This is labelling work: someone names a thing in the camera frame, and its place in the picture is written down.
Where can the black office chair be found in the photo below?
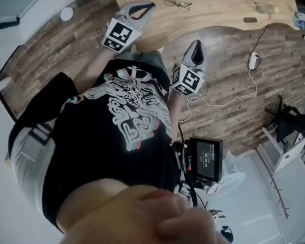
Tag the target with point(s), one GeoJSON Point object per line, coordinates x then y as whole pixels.
{"type": "Point", "coordinates": [292, 121]}

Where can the person's right forearm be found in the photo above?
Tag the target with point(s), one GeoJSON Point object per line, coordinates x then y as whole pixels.
{"type": "Point", "coordinates": [176, 107]}

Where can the person's face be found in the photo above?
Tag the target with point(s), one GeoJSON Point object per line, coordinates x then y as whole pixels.
{"type": "Point", "coordinates": [142, 225]}

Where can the white plastic bag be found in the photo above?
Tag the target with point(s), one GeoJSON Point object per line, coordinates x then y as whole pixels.
{"type": "Point", "coordinates": [231, 172]}

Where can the thin black round-frame glasses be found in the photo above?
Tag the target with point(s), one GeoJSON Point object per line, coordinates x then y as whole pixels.
{"type": "Point", "coordinates": [177, 3]}

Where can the black printed t-shirt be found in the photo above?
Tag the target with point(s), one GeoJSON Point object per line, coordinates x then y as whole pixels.
{"type": "Point", "coordinates": [108, 130]}

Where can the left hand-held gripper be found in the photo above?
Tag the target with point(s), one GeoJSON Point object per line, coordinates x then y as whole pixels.
{"type": "Point", "coordinates": [120, 33]}

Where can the person's left forearm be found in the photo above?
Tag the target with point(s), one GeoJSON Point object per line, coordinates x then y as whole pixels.
{"type": "Point", "coordinates": [93, 70]}

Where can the clear plastic object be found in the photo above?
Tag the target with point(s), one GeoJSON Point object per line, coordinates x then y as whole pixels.
{"type": "Point", "coordinates": [265, 8]}

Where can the white shelf unit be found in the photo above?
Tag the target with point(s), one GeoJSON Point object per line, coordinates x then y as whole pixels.
{"type": "Point", "coordinates": [281, 152]}

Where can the white round disc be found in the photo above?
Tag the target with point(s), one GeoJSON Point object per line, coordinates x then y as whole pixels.
{"type": "Point", "coordinates": [66, 13]}

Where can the red thorny stick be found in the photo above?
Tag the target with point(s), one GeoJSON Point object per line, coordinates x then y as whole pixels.
{"type": "Point", "coordinates": [275, 184]}

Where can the white power adapter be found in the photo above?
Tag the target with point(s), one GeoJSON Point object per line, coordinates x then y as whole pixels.
{"type": "Point", "coordinates": [254, 60]}

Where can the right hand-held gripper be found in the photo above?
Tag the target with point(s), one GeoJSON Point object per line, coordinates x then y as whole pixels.
{"type": "Point", "coordinates": [188, 79]}

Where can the small black oval object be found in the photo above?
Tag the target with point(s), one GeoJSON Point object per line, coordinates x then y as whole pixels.
{"type": "Point", "coordinates": [249, 20]}

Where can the black screen device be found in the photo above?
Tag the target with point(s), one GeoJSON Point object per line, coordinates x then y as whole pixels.
{"type": "Point", "coordinates": [205, 158]}

